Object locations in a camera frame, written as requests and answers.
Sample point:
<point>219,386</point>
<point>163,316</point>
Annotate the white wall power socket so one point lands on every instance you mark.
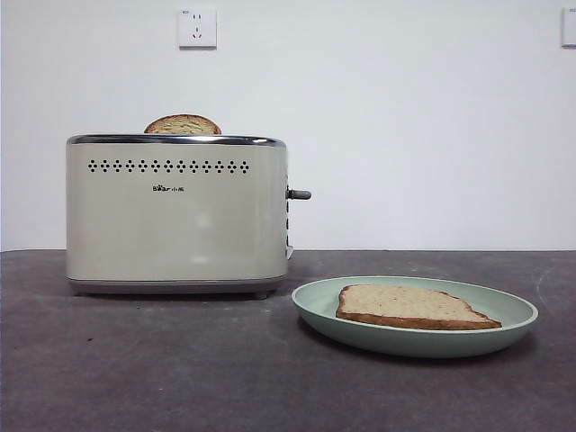
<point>198,28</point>

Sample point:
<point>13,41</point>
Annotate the grey toaster lever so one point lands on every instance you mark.
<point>300,194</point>

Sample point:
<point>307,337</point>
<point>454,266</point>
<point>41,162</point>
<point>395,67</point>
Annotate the white wall switch plate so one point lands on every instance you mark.
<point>569,27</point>

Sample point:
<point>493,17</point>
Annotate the pale green round plate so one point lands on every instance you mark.
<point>414,344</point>

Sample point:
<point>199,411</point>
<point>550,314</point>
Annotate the cream toaster with steel top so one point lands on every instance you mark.
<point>180,225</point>

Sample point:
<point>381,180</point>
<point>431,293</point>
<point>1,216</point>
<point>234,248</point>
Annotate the brown toasted bread slice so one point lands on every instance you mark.
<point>182,124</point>
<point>405,306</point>

